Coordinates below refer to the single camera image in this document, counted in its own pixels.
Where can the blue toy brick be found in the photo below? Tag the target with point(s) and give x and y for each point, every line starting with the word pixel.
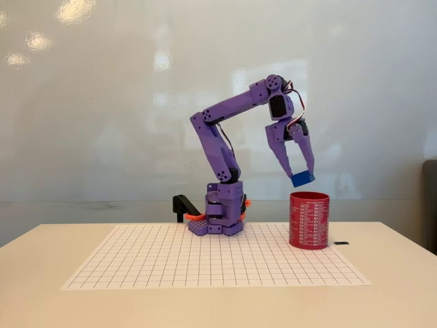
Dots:
pixel 302 179

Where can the purple robot arm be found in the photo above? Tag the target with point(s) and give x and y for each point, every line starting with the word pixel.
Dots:
pixel 218 147

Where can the small flat black piece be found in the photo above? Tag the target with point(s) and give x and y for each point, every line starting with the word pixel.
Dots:
pixel 341 243

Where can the white grid paper sheet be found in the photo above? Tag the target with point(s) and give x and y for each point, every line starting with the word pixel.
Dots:
pixel 218 266

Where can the purple gripper black servo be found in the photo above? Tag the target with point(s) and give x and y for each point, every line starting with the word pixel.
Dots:
pixel 277 134

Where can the red cup white print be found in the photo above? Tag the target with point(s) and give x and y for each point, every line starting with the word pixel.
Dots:
pixel 309 222

